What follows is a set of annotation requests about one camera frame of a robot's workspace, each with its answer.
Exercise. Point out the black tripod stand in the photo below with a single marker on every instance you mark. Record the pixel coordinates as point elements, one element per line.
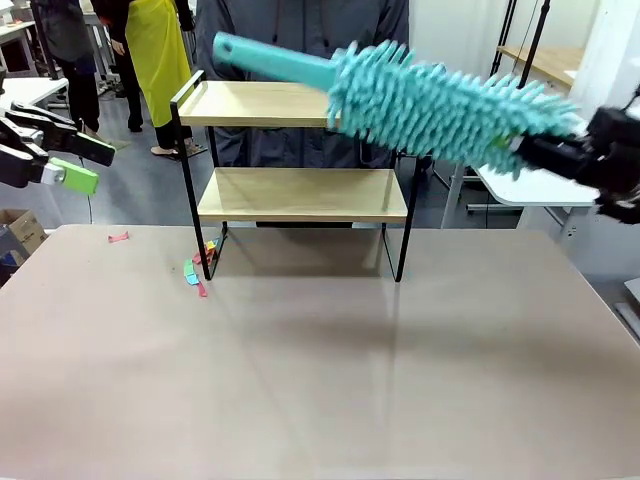
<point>506,35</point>

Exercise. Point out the green paper scrap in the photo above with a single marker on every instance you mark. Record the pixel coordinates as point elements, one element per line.
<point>188,267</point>

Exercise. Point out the black stand pole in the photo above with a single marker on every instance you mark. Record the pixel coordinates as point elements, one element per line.
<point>539,30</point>

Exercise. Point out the black frame wooden shelf rack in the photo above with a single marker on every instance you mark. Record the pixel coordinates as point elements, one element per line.
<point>300,195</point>

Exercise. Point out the person with yellow apron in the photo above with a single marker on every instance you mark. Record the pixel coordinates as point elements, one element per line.
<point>155,60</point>

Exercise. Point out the white rounded table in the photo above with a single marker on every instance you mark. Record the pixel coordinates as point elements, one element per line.
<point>530,192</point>

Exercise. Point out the red paper scrap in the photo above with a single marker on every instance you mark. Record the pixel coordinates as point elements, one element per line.
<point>205,257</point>

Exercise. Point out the cardboard box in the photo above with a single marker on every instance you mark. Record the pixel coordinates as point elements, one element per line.
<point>22,227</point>

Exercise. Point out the person in grey jacket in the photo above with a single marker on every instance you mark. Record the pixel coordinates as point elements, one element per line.
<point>300,25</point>

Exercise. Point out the grey metal bracket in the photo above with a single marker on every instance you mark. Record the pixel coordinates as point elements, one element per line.
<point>634,290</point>

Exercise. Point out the red clip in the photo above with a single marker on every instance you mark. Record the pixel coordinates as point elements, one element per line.
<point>202,290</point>

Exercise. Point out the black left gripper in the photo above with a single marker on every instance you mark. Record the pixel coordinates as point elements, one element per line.
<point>17,167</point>

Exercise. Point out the teal chenille duster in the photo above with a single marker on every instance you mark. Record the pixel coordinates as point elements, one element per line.
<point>425,105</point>

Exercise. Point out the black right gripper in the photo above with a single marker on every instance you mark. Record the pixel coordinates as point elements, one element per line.
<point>615,155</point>

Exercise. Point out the teal clip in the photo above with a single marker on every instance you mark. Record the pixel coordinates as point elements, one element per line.
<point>191,279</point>

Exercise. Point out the long pink paper scrap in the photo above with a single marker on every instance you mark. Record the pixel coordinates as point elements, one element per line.
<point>118,238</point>

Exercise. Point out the wooden desk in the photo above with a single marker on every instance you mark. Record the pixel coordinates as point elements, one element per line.
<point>550,57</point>

